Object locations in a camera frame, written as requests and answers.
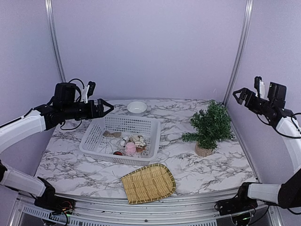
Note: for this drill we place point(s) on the front aluminium rail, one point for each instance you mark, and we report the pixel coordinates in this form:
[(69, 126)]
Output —
[(183, 210)]

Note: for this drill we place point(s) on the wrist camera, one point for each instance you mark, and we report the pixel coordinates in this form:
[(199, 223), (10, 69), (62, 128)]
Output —
[(87, 91), (259, 86)]

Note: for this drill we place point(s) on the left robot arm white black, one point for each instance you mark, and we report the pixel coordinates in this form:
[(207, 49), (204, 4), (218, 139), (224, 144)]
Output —
[(69, 102)]

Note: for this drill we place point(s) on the woven bamboo tray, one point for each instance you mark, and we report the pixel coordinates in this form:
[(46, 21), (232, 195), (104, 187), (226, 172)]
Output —
[(148, 184)]

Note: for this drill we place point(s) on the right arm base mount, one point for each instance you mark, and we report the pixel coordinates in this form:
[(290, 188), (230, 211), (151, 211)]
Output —
[(234, 205)]

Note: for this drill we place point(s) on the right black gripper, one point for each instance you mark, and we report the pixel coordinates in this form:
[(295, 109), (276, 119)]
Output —
[(248, 101)]

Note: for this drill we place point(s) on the right aluminium frame post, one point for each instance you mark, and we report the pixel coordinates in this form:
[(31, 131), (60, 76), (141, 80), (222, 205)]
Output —
[(241, 46)]

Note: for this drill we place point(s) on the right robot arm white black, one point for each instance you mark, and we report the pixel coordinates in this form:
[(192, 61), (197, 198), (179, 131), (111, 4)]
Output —
[(271, 105)]

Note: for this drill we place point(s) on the pink pompom ornament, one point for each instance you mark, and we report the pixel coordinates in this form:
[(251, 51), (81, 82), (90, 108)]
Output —
[(130, 148)]

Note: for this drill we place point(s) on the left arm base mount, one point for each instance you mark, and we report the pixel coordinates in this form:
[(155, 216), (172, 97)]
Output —
[(56, 204)]

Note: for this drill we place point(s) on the white ceramic bowl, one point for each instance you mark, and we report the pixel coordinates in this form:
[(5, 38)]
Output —
[(136, 108)]

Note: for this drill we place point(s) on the red ball ornament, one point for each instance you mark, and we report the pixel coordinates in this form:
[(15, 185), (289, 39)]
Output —
[(118, 153)]

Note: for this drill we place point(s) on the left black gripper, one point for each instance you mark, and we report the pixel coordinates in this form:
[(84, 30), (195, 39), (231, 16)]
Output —
[(99, 113)]

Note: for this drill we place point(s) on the white plastic basket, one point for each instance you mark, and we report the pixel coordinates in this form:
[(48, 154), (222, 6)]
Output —
[(95, 145)]

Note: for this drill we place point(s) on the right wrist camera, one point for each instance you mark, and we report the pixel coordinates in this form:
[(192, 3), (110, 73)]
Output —
[(259, 86)]

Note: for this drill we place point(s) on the small green christmas tree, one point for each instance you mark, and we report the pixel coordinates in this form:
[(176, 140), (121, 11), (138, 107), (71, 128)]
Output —
[(211, 126)]

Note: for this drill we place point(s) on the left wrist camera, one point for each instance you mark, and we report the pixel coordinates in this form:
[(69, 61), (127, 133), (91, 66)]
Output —
[(87, 91)]

